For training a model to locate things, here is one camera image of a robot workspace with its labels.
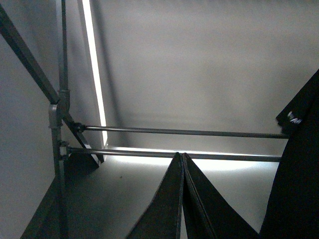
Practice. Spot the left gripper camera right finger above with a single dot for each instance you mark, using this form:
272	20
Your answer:
207	214

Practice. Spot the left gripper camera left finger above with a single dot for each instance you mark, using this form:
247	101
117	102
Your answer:
162	217

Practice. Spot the black printed t-shirt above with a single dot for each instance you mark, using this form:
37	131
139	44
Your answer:
293	206

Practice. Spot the bright ceiling light strip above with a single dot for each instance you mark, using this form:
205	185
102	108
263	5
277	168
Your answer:
94	60

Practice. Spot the lower metal rack rail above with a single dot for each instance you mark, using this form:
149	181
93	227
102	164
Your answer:
157	154

